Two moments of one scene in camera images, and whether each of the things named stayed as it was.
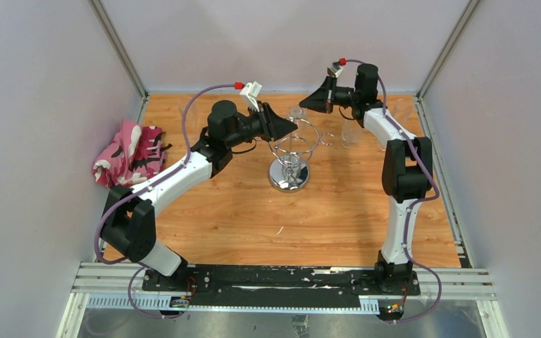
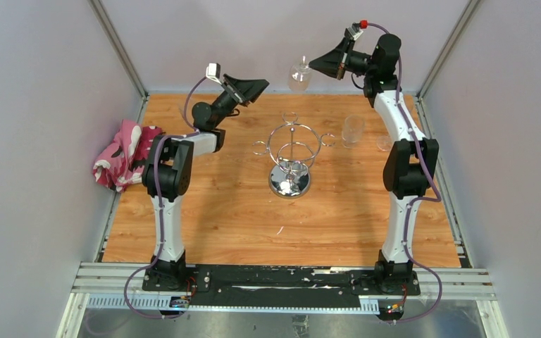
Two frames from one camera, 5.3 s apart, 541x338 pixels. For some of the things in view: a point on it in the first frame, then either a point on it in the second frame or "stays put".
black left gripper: x=272 y=127 -> x=241 y=91
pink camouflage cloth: x=136 y=153 stays put
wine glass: x=296 y=113 -> x=299 y=77
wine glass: x=351 y=133 stays put
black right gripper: x=324 y=98 -> x=331 y=63
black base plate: x=277 y=285 stays put
